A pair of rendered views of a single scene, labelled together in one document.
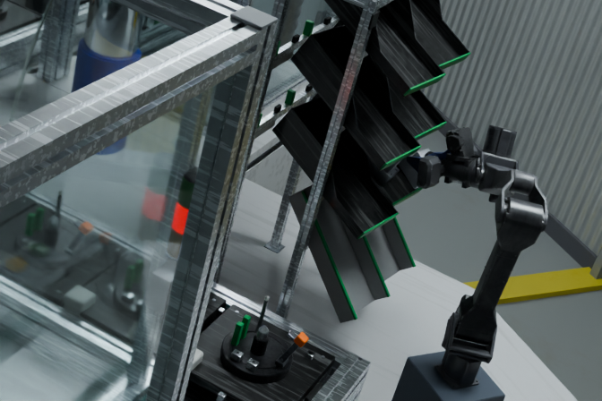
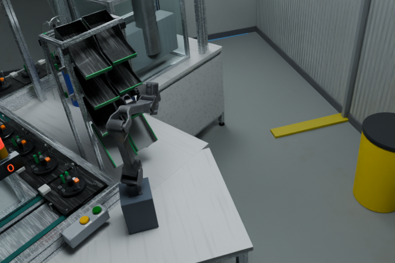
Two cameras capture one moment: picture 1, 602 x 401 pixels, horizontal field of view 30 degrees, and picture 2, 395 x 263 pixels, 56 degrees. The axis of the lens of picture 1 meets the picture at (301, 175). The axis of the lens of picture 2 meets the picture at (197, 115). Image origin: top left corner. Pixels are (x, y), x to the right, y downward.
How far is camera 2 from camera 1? 1.39 m
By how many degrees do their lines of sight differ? 21
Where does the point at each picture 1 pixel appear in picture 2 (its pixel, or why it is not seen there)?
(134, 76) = not seen: outside the picture
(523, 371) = (208, 178)
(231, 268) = not seen: hidden behind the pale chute
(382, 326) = (154, 164)
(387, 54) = (85, 63)
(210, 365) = (53, 192)
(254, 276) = not seen: hidden behind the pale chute
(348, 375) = (109, 191)
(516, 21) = (305, 16)
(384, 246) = (146, 133)
